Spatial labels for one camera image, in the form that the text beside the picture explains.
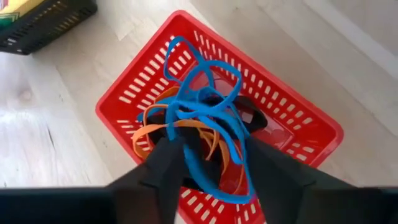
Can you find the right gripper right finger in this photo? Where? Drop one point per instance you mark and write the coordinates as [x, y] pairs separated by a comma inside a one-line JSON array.
[[280, 186]]

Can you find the blue silicone wristband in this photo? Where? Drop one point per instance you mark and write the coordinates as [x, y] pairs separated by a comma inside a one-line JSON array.
[[171, 121], [202, 67], [199, 177], [199, 109]]

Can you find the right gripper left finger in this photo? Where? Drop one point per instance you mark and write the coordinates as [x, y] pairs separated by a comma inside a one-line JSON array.
[[155, 186]]

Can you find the black plastic basket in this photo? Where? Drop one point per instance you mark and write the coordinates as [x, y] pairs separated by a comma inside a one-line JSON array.
[[46, 28]]

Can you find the black silicone wristband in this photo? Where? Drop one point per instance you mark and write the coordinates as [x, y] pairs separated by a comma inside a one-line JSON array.
[[252, 115]]

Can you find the red plastic basket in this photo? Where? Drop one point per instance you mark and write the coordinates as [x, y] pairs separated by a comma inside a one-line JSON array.
[[130, 99]]

